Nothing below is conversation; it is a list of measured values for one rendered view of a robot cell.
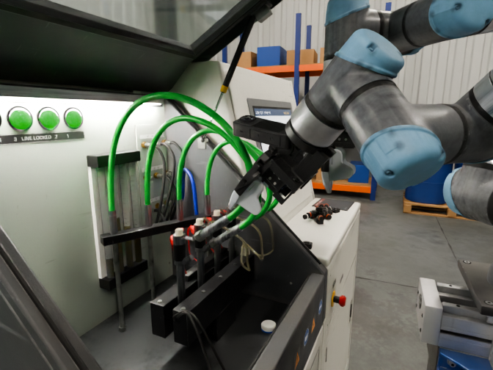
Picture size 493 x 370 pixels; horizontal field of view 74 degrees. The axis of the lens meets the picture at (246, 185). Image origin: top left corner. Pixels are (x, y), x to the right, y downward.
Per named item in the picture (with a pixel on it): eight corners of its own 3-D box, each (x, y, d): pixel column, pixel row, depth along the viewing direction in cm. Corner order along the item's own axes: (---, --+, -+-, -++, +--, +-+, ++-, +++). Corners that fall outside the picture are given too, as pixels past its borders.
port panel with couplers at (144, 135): (150, 228, 100) (143, 124, 93) (141, 226, 101) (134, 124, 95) (177, 216, 111) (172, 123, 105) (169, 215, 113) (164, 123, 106)
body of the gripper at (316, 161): (278, 208, 55) (321, 163, 46) (243, 171, 56) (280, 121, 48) (300, 190, 60) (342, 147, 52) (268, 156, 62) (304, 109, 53)
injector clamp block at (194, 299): (189, 375, 72) (186, 313, 69) (153, 360, 76) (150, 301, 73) (254, 299, 102) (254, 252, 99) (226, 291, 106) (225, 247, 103)
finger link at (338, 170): (350, 198, 63) (353, 150, 61) (319, 195, 66) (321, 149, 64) (352, 194, 66) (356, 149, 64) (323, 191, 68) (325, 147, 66)
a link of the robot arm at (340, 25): (383, -9, 57) (339, -13, 55) (378, 58, 59) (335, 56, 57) (358, 6, 64) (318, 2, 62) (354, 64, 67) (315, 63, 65)
